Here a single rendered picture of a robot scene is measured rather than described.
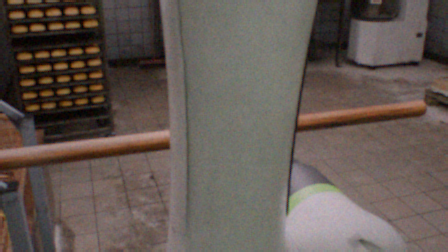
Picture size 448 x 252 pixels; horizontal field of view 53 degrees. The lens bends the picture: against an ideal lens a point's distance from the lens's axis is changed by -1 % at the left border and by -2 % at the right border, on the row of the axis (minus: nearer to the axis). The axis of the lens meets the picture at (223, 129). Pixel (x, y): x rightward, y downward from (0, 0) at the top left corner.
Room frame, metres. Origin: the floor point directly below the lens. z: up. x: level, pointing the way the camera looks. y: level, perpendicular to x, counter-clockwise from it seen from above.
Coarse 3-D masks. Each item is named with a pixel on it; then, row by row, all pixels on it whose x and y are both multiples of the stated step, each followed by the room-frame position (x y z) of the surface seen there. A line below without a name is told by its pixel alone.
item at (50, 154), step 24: (312, 120) 0.71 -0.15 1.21; (336, 120) 0.72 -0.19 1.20; (360, 120) 0.74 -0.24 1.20; (384, 120) 0.75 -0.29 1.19; (48, 144) 0.60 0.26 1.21; (72, 144) 0.60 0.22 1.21; (96, 144) 0.61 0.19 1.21; (120, 144) 0.62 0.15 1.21; (144, 144) 0.62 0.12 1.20; (168, 144) 0.63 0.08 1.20; (0, 168) 0.56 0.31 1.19; (24, 168) 0.58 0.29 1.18
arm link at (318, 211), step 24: (312, 192) 0.42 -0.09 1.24; (336, 192) 0.42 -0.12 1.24; (288, 216) 0.40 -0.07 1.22; (312, 216) 0.38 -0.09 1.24; (336, 216) 0.36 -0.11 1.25; (360, 216) 0.36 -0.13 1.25; (312, 240) 0.32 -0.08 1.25; (336, 240) 0.33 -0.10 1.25; (360, 240) 0.33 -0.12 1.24; (384, 240) 0.33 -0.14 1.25
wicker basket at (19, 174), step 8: (0, 120) 1.90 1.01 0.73; (8, 120) 1.91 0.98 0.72; (0, 128) 1.90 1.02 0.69; (8, 128) 1.91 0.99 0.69; (0, 136) 1.90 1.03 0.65; (8, 136) 1.91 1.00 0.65; (16, 136) 1.92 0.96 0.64; (8, 144) 1.91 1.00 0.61; (16, 144) 1.63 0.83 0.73; (16, 176) 1.43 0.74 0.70; (24, 176) 1.62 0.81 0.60; (0, 208) 1.40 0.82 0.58
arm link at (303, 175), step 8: (296, 168) 0.47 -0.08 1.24; (304, 168) 0.47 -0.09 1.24; (312, 168) 0.47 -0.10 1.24; (296, 176) 0.45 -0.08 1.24; (304, 176) 0.45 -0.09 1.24; (312, 176) 0.45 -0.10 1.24; (320, 176) 0.45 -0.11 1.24; (296, 184) 0.44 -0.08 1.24; (304, 184) 0.43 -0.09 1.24; (312, 184) 0.43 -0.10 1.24; (328, 184) 0.44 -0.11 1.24
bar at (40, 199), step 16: (16, 112) 1.37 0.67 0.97; (16, 128) 1.37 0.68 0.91; (32, 128) 1.37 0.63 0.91; (32, 144) 1.37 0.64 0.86; (32, 176) 1.36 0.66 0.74; (0, 192) 0.90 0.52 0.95; (16, 192) 0.91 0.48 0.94; (16, 208) 0.91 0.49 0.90; (48, 208) 1.40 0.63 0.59; (16, 224) 0.91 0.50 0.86; (48, 224) 1.37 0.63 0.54; (16, 240) 0.91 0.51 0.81; (48, 240) 1.37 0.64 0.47
